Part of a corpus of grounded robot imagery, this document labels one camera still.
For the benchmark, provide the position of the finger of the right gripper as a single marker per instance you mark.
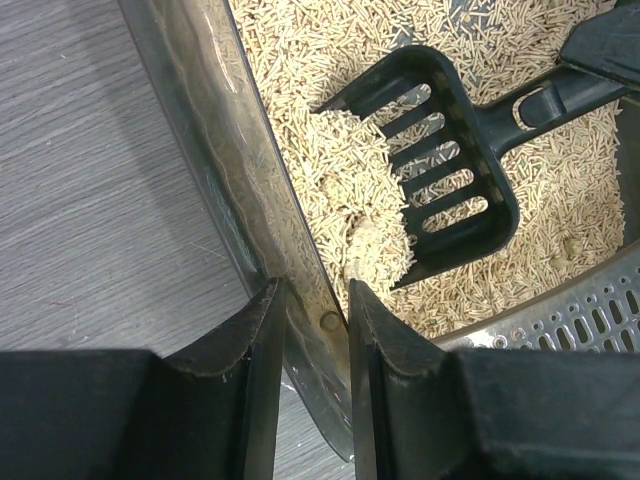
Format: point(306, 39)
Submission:
point(606, 45)

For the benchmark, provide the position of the black slotted litter scoop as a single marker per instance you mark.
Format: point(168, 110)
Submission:
point(479, 219)

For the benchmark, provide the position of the beige cat litter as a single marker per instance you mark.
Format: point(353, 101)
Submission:
point(572, 218)

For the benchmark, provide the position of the dark green litter box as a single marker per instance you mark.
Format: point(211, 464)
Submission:
point(196, 64)

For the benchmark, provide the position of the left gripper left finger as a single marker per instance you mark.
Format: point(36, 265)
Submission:
point(229, 411)

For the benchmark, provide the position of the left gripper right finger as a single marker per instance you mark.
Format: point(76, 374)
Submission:
point(397, 386)

